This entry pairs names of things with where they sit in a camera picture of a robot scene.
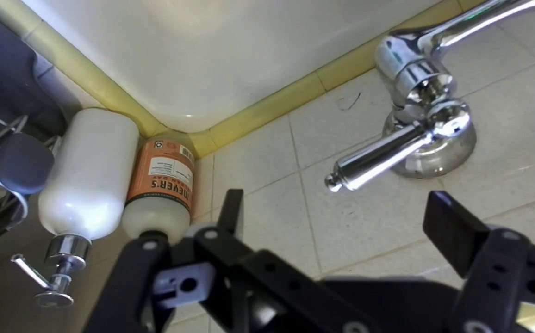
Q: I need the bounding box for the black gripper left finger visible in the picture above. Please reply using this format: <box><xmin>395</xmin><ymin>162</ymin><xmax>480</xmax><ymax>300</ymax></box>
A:
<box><xmin>84</xmin><ymin>187</ymin><xmax>327</xmax><ymax>333</ymax></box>

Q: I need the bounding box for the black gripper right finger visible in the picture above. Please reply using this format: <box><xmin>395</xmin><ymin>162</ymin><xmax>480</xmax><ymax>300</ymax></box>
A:
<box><xmin>423</xmin><ymin>191</ymin><xmax>535</xmax><ymax>333</ymax></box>

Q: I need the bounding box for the orange label soap bottle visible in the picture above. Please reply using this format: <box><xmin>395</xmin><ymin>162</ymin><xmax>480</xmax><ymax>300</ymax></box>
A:
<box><xmin>121</xmin><ymin>130</ymin><xmax>199</xmax><ymax>243</ymax></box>

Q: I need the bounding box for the white pump soap bottle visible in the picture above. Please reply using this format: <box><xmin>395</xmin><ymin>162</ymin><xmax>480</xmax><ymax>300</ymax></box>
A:
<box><xmin>10</xmin><ymin>106</ymin><xmax>143</xmax><ymax>311</ymax></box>

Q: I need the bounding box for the white ceramic sink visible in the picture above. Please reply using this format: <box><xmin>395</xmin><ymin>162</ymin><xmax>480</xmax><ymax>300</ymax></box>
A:
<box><xmin>0</xmin><ymin>0</ymin><xmax>469</xmax><ymax>138</ymax></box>

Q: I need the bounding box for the wire dish rack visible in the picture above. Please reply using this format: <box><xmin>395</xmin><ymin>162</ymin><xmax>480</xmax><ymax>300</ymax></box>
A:
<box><xmin>0</xmin><ymin>0</ymin><xmax>58</xmax><ymax>256</ymax></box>

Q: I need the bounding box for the chrome wall tap body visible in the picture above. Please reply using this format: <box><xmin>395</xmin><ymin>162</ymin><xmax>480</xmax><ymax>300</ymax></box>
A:
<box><xmin>373</xmin><ymin>0</ymin><xmax>535</xmax><ymax>182</ymax></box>

